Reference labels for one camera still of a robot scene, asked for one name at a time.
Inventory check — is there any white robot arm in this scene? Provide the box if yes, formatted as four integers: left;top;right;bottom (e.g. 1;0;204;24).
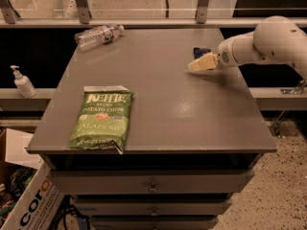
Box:
188;16;307;80

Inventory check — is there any top drawer knob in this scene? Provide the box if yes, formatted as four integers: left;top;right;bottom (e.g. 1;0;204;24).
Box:
149;183;158;194

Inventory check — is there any grey metal railing frame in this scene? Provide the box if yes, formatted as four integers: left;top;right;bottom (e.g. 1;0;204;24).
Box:
0;0;307;30

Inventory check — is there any dark blue rxbar wrapper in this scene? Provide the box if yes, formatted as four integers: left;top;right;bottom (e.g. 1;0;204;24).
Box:
193;47;211;59

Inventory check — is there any white pump dispenser bottle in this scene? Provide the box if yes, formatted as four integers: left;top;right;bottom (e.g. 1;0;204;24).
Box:
11;65;36;98

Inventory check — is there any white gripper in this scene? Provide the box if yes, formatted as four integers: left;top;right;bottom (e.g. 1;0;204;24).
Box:
188;36;238;72

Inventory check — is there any drawer knob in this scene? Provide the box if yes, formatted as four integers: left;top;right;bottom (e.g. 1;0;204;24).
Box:
149;183;158;194
150;208;158;217

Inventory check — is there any middle drawer knob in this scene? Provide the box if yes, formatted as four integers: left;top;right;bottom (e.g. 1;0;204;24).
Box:
150;208;158;217

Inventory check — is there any white cardboard box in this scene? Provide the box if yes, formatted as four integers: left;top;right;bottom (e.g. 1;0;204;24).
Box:
0;128;63;230

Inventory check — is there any grey drawer cabinet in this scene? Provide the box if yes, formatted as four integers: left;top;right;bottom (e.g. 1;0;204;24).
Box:
28;29;276;230

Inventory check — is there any green kettle chips bag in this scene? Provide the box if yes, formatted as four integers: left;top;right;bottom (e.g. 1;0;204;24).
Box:
68;85;133;154

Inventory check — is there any clear plastic water bottle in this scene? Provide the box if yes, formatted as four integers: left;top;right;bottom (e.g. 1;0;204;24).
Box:
75;24;125;51

